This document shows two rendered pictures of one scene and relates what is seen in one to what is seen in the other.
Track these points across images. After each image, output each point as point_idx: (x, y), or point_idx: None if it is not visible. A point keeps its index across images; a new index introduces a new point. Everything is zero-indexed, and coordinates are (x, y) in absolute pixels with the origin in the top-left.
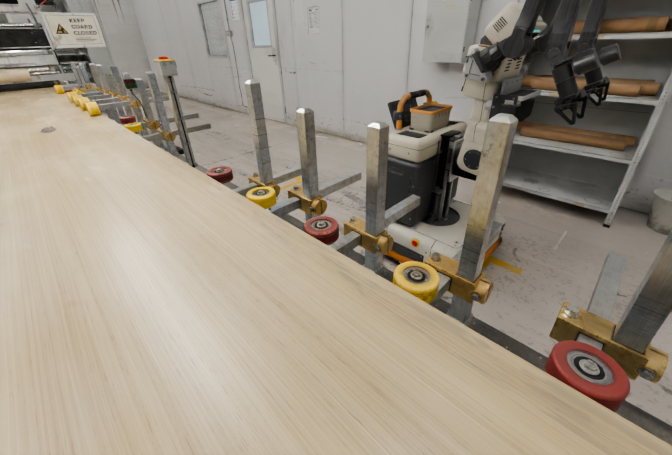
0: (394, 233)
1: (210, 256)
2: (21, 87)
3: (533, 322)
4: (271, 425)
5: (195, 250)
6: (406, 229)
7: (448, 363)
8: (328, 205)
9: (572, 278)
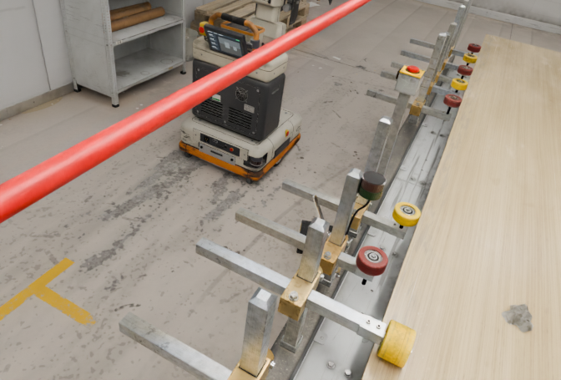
0: (277, 142)
1: (506, 84)
2: None
3: (303, 123)
4: (525, 70)
5: (508, 88)
6: (277, 132)
7: (491, 56)
8: (154, 230)
9: None
